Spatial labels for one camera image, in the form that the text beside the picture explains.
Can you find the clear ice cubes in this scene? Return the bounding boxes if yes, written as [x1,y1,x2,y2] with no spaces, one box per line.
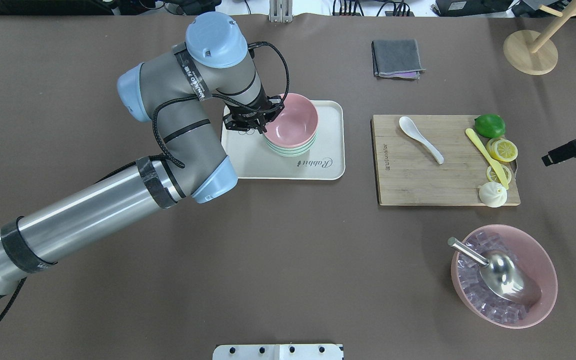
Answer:
[456,230,531,325]

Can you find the grey folded cloth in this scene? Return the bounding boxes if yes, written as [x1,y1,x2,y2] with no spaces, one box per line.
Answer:
[371,39,426,76]

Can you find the large pink ice bowl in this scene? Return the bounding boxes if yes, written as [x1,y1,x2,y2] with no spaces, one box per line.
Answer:
[450,224,559,330]

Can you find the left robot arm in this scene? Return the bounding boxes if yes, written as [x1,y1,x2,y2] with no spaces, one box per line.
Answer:
[0,11,285,299]

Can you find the small pink bowl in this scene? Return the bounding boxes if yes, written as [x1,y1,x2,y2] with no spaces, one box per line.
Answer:
[263,93,319,149]

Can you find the yellow plastic knife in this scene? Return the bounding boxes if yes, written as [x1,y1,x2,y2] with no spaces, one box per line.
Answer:
[464,128,510,190]

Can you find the bamboo cutting board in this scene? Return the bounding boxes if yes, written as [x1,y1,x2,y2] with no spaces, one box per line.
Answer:
[371,114,521,207]

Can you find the green lime toy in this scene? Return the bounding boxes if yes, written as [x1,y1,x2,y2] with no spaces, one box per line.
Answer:
[474,113,506,139]

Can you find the metal ice scoop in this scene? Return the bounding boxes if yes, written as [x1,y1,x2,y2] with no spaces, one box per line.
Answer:
[446,237,542,306]

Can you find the wooden stand with round base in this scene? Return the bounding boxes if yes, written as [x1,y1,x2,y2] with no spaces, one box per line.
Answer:
[502,0,576,76]

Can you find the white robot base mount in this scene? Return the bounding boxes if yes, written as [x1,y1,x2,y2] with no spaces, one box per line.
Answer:
[212,343,345,360]

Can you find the beige rabbit tray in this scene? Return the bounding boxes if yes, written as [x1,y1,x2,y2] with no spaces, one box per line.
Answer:
[221,100,346,181]

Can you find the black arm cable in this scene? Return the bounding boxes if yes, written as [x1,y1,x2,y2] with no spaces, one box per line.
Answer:
[0,41,291,349]

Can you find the lemon slice under knife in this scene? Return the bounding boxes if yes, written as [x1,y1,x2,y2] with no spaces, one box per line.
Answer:
[485,163,514,185]

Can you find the purple cloth under grey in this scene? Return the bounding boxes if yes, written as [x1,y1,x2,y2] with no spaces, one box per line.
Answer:
[374,71,421,80]

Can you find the lower stacked lemon slice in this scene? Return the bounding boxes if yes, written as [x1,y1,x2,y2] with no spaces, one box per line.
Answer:
[486,137,501,157]

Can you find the white ceramic spoon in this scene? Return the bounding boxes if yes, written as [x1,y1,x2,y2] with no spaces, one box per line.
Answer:
[398,116,445,165]

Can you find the stacked green bowls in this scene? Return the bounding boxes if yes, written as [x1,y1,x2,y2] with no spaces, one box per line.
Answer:
[263,133,318,158]

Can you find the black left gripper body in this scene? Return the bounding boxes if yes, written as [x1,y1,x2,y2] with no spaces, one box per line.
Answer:
[223,96,285,133]

